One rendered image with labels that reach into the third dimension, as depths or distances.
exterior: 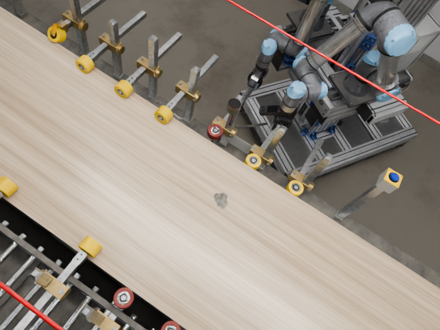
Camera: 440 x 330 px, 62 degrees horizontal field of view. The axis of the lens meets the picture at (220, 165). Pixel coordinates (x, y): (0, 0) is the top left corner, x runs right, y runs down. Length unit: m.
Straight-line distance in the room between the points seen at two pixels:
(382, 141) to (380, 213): 0.57
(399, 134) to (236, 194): 1.89
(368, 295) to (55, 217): 1.42
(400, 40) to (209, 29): 2.37
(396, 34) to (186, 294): 1.31
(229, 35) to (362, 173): 1.76
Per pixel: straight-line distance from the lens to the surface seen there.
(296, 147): 2.82
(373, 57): 2.02
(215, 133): 1.88
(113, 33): 2.04
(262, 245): 1.70
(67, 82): 2.06
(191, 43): 3.52
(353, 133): 3.12
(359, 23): 1.69
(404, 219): 3.26
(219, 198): 1.71
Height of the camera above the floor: 2.48
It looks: 62 degrees down
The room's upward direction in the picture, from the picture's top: 21 degrees clockwise
